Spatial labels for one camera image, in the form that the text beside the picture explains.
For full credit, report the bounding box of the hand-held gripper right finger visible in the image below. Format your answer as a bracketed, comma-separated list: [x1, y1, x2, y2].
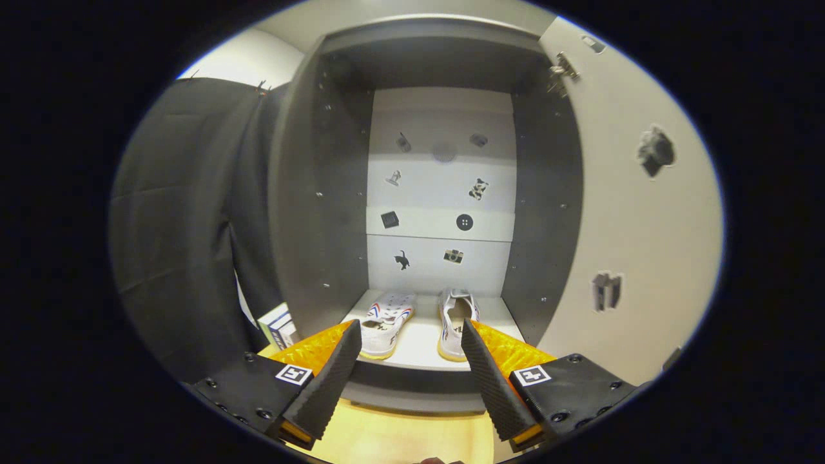
[460, 318, 652, 454]

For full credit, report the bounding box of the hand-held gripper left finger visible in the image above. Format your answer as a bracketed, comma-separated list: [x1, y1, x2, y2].
[187, 319, 364, 452]

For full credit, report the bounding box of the white striped shoe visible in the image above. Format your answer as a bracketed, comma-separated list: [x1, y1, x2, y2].
[358, 293, 416, 360]
[438, 288, 481, 362]

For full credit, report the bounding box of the grey shoe cabinet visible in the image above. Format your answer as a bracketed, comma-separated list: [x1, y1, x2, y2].
[267, 16, 584, 416]

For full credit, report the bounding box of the metal door hinge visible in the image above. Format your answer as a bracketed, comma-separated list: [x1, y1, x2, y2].
[548, 52, 581, 97]

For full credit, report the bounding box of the blue spine book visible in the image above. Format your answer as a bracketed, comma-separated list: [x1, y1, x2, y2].
[269, 313, 300, 352]

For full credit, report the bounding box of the green spine book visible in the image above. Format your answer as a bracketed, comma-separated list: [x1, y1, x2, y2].
[258, 302, 289, 342]

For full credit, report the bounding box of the black backdrop cloth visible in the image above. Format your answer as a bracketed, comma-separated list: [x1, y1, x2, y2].
[110, 77, 304, 384]

